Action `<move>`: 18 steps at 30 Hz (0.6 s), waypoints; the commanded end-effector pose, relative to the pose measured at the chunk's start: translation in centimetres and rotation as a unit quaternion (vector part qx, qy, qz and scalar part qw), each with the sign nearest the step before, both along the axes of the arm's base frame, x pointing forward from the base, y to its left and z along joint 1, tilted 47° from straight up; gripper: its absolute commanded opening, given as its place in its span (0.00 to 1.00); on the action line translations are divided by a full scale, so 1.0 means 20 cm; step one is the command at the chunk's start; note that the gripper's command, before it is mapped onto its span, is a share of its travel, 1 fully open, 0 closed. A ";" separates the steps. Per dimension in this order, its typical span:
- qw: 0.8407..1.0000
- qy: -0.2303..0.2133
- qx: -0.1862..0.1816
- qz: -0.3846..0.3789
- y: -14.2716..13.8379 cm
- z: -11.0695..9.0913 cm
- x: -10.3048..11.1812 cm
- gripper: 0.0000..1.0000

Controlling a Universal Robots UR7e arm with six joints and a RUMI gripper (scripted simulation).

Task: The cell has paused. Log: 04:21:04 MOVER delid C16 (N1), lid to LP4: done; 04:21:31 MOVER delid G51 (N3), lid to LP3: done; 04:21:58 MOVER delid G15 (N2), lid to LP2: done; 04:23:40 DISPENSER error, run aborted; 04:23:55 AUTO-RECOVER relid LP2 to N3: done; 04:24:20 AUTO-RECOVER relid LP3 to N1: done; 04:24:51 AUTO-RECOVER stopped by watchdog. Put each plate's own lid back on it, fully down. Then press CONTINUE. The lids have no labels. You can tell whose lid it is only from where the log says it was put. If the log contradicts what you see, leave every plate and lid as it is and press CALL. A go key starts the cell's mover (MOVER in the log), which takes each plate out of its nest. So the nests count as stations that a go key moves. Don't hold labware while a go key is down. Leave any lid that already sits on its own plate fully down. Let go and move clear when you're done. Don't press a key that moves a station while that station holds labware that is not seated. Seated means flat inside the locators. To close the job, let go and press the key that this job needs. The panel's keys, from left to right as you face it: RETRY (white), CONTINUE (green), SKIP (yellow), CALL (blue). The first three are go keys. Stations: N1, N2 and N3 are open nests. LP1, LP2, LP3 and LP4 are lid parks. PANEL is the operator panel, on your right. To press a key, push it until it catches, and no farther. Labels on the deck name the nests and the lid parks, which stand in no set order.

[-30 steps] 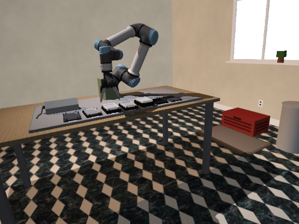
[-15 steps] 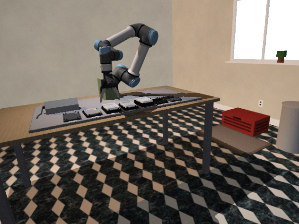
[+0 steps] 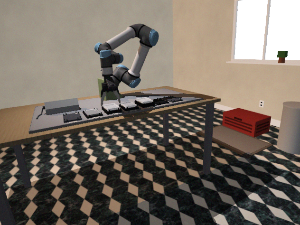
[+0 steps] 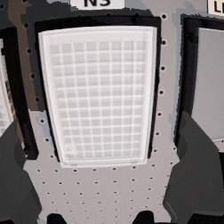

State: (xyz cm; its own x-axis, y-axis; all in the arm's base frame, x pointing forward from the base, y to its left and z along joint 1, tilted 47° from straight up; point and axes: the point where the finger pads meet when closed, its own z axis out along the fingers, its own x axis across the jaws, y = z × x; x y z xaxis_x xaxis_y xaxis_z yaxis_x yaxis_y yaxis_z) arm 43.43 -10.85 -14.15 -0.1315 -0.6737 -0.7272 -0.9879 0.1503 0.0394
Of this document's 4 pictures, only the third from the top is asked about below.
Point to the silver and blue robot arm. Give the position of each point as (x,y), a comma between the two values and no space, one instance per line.
(148,38)

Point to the white operator panel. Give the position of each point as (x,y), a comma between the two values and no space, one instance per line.
(60,106)

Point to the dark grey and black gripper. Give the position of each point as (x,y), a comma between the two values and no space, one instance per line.
(105,88)

